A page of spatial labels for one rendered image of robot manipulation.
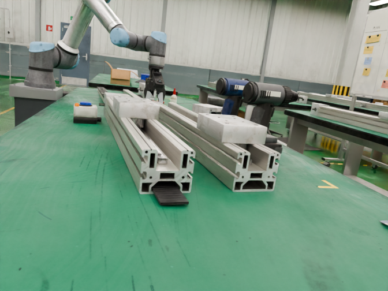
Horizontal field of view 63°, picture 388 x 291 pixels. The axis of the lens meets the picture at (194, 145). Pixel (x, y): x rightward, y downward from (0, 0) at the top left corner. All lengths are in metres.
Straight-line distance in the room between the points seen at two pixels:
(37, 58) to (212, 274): 1.58
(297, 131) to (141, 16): 10.07
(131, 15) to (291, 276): 12.10
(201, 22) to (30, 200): 12.30
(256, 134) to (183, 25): 11.94
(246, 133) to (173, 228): 0.31
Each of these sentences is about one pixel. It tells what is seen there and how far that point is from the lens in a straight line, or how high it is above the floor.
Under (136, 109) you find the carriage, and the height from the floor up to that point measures 0.89.
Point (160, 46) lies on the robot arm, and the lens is 1.52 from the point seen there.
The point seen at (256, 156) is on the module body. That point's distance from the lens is 0.70.
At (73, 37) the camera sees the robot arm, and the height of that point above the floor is 1.10.
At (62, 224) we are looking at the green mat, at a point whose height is 0.78.
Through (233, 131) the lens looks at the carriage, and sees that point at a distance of 0.69.
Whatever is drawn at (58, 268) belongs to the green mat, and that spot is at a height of 0.78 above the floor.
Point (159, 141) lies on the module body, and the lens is 0.74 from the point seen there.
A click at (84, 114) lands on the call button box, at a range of 1.19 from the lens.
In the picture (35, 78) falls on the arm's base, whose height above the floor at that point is 0.88.
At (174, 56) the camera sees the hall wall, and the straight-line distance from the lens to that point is 12.46.
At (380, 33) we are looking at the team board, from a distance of 4.31.
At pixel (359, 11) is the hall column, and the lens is 9.26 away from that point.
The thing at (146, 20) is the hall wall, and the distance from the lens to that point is 12.38.
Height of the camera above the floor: 1.01
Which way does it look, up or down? 13 degrees down
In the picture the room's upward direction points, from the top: 7 degrees clockwise
